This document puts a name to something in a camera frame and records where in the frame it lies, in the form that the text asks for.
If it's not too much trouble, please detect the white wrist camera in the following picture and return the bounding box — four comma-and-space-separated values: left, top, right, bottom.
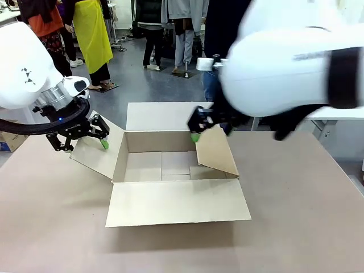
64, 76, 91, 99
196, 53, 230, 72

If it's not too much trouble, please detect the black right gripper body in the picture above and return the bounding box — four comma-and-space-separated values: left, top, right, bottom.
187, 105, 246, 134

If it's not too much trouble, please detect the person in dark jacket, jeans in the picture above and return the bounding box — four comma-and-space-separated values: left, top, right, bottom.
202, 0, 253, 103

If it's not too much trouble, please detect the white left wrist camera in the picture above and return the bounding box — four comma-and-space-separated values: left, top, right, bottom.
64, 76, 91, 99

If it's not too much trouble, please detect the person in black trousers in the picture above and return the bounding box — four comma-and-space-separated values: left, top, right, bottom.
136, 0, 165, 71

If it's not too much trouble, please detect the brown cardboard box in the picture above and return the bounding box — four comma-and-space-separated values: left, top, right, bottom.
69, 102, 253, 229

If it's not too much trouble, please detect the person in yellow apron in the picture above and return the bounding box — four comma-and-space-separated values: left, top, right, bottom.
72, 0, 114, 89

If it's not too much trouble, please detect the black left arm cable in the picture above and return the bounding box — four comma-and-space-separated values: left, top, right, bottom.
0, 98, 91, 136

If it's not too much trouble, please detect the person in orange top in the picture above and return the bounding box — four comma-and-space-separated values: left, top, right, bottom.
16, 0, 73, 79

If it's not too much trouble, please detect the white side table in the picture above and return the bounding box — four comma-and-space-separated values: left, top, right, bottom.
251, 109, 364, 140

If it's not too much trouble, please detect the person in grey clothes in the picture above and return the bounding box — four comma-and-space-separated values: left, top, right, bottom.
161, 0, 210, 75

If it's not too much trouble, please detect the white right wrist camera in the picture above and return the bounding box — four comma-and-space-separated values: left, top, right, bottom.
196, 53, 230, 72

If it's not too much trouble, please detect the small printed cardboard box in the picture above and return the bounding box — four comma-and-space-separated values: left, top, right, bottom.
0, 132, 29, 153

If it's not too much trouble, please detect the person in purple top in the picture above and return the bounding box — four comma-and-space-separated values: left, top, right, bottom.
58, 0, 85, 68

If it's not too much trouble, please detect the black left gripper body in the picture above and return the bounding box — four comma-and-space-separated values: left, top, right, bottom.
46, 113, 93, 141

